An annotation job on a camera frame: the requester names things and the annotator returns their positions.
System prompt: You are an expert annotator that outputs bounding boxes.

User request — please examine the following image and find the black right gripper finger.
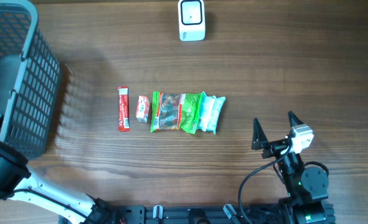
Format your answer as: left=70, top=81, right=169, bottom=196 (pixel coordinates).
left=252, top=118, right=268, bottom=150
left=288, top=111, right=304, bottom=127

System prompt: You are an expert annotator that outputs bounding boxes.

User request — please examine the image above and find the light blue tissue pack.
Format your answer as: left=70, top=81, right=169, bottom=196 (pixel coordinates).
left=197, top=91, right=226, bottom=134

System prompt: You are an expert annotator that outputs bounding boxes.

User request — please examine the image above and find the green snack bag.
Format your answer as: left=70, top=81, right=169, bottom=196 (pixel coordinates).
left=151, top=91, right=203, bottom=134

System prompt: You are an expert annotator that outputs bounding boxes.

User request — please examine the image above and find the red white small box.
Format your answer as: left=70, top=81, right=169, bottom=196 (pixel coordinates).
left=136, top=96, right=150, bottom=123

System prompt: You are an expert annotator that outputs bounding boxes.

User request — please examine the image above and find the red candy bar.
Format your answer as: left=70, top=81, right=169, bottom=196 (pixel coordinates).
left=118, top=86, right=130, bottom=132

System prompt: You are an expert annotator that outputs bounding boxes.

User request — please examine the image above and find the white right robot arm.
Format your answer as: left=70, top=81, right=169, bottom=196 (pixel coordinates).
left=252, top=111, right=336, bottom=224

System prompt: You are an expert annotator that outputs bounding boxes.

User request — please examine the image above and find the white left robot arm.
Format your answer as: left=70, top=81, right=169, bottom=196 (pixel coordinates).
left=0, top=113, right=124, bottom=223

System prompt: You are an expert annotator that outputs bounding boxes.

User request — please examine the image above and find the white barcode scanner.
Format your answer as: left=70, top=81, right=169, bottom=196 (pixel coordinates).
left=177, top=0, right=206, bottom=42

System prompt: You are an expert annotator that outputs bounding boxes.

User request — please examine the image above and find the dark grey plastic basket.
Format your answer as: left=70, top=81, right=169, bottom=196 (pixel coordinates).
left=0, top=1, right=62, bottom=160

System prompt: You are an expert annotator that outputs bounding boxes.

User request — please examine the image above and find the black right camera cable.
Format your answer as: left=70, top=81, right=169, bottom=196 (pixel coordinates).
left=237, top=144, right=293, bottom=224

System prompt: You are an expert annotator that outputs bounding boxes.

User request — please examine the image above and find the black camera cable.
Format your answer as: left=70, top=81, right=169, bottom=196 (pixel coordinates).
left=12, top=188, right=91, bottom=220
left=237, top=144, right=293, bottom=224

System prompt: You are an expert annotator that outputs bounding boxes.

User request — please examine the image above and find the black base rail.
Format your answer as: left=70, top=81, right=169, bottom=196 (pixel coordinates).
left=118, top=203, right=336, bottom=224

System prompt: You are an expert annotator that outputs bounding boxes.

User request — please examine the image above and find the black left camera cable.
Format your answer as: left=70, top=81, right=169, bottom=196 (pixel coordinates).
left=12, top=188, right=91, bottom=220

